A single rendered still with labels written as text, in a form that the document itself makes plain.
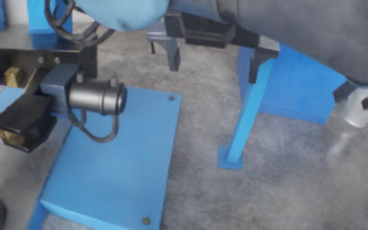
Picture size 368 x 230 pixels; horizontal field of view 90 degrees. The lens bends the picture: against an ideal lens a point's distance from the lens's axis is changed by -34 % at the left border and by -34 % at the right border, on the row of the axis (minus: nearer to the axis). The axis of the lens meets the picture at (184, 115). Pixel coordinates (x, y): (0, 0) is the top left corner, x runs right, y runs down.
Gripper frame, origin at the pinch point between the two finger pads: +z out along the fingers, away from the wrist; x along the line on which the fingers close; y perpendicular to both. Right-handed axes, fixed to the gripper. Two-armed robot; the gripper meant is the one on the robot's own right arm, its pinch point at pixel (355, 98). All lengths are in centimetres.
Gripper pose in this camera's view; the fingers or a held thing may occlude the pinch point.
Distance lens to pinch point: 59.7
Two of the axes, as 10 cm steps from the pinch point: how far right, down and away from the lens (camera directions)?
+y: 0.1, 9.0, -4.3
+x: 9.6, 1.1, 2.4
